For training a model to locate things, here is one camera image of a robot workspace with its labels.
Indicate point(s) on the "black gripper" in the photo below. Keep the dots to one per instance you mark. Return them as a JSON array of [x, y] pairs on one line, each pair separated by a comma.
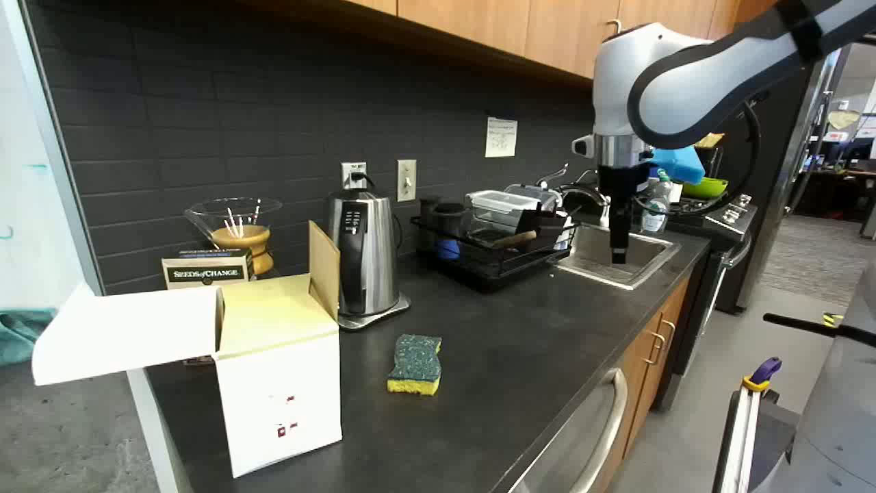
[[620, 183]]

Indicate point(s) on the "wall power outlet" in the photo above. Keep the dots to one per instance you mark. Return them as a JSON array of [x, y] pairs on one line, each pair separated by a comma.
[[353, 175]]

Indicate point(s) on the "small labelled filter box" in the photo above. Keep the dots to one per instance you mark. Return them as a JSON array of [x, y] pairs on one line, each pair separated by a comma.
[[205, 267]]

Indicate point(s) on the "black dish drying rack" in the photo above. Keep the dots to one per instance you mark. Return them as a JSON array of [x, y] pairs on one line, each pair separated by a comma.
[[491, 268]]

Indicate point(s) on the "black utensil bucket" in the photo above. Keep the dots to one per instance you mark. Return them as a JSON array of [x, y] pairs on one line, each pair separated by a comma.
[[446, 216]]

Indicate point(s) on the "white paper wall note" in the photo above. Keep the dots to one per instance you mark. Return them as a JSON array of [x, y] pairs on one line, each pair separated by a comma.
[[499, 137]]

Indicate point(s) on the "stainless steel electric kettle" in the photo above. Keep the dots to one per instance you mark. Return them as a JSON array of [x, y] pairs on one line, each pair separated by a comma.
[[364, 234]]

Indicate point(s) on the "glass pour-over coffee maker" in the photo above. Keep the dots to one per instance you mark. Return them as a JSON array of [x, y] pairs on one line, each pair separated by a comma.
[[238, 223]]

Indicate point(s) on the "white cardboard box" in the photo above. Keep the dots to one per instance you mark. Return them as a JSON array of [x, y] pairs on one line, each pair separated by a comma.
[[273, 345]]

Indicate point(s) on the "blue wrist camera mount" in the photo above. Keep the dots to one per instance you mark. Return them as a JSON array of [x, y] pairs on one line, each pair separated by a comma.
[[678, 165]]

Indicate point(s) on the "wooden lower cabinet drawers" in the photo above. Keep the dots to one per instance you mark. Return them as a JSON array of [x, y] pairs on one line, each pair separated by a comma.
[[643, 361]]

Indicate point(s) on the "wooden upper cabinets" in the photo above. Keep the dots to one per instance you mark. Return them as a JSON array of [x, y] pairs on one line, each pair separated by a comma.
[[565, 34]]

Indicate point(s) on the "clear plastic food container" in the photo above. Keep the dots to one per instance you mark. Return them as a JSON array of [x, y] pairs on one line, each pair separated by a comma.
[[499, 208]]

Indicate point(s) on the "stainless steel dishwasher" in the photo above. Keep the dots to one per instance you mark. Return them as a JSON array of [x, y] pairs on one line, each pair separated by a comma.
[[581, 447]]

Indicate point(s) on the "green yellow sponge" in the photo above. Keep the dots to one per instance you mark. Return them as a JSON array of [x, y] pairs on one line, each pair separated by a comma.
[[414, 364]]

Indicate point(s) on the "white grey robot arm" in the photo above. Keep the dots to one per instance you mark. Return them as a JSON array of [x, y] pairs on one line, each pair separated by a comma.
[[662, 89]]

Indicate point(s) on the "wall light switch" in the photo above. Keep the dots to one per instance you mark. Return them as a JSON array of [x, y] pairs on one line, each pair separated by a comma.
[[405, 178]]

